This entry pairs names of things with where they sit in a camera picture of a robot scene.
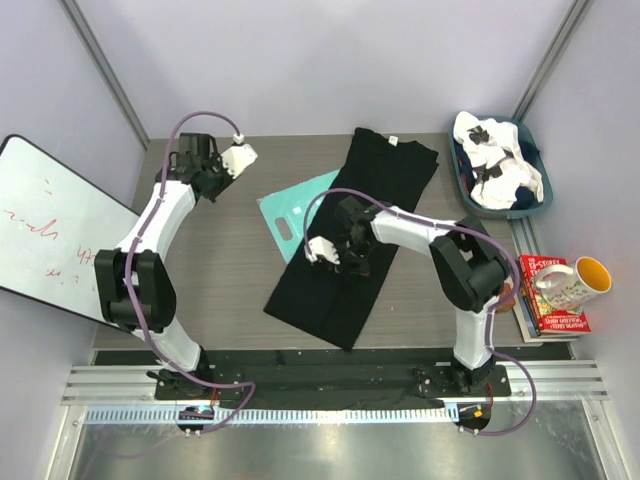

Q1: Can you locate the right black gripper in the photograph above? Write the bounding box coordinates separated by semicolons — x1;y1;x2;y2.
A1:
326;237;376;285

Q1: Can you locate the black floral t-shirt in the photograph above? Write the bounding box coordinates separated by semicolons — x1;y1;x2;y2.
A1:
264;128;438;351

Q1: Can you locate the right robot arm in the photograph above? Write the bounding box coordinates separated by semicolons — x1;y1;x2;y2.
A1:
335;196;509;395

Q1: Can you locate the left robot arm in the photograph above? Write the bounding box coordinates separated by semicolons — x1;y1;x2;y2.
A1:
94;133;256;400

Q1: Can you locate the teal folding board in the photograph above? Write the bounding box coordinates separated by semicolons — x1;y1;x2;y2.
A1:
257;170;339;263

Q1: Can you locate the whiteboard with red writing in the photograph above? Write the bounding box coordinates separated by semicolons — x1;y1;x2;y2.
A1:
0;135;138;321

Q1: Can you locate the blue laundry basket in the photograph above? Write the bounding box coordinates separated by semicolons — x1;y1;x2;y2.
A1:
448;116;554;220

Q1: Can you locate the white t-shirt in basket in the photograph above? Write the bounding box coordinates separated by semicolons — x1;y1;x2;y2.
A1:
452;111;544;211

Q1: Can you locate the dark blue book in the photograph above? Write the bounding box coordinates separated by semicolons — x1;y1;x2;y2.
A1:
513;254;542;344

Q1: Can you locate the red book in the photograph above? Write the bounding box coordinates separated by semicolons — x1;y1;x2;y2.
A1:
518;254;591;338

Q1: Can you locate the floral mug yellow inside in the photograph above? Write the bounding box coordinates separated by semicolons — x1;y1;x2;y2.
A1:
533;256;612;311

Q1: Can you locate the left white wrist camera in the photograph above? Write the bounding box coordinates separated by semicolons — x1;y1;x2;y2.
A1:
221;143;258;179

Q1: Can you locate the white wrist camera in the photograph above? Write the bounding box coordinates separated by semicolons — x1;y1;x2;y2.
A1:
221;143;258;179
304;236;340;265

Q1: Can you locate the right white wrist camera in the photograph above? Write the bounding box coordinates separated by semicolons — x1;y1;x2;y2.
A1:
304;236;340;265

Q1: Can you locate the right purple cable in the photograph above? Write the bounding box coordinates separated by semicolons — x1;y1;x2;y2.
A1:
302;187;540;439

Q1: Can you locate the purple cable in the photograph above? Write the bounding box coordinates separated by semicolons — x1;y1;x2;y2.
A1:
302;187;540;439
124;110;257;434

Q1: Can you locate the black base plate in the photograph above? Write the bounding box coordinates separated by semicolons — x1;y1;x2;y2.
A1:
92;347;574;412

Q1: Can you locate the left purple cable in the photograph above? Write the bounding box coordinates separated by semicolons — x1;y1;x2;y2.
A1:
124;110;257;434

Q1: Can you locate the aluminium rail frame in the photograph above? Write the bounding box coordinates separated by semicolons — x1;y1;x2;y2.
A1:
47;350;639;479

